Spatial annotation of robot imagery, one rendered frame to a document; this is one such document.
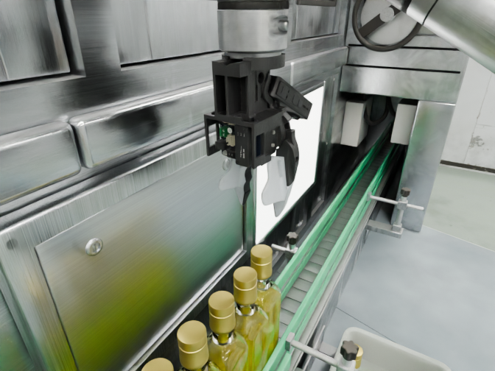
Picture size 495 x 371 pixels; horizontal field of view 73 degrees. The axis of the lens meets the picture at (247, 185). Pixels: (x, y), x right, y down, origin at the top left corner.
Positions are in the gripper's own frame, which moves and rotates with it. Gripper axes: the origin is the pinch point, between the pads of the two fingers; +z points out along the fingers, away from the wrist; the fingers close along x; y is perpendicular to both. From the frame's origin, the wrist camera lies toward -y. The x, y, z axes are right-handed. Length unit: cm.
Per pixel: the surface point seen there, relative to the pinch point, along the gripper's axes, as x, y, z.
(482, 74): 12, -364, 35
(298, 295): -2.5, -20.5, 37.7
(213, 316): 1.2, 13.3, 10.4
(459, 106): 1, -362, 67
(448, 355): 31, -36, 51
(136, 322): -11.1, 16.8, 16.4
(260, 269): 0.7, 1.6, 11.5
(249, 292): 2.3, 6.8, 11.0
